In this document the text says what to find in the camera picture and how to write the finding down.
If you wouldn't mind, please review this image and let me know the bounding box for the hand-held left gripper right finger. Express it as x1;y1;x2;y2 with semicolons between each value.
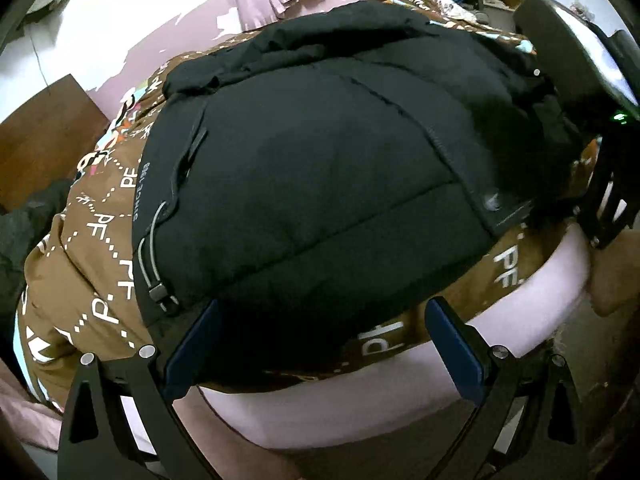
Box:
425;296;583;480

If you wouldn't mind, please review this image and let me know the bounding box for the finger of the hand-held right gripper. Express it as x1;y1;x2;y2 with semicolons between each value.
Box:
572;132;636;251

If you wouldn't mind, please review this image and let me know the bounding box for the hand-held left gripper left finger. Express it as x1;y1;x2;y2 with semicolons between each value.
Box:
57;298;226;480

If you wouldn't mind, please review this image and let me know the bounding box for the black padded jacket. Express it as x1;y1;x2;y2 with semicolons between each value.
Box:
131;0;586;381

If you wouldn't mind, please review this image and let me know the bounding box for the pink bed sheet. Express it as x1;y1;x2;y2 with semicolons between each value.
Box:
197;220;596;448

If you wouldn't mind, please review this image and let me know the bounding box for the brown printed blanket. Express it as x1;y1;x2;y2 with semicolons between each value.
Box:
17;0;601;413

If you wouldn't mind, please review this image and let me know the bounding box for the pink quilted blanket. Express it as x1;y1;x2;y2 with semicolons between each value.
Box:
0;360;63;441

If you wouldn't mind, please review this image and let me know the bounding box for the dark grey jacket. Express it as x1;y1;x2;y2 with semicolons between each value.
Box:
0;180;71;311

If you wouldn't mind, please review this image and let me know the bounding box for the wooden headboard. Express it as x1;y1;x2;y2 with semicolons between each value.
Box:
0;74;111;213

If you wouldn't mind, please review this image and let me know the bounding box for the thin wall cable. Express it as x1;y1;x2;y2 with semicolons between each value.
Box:
29;25;52;92

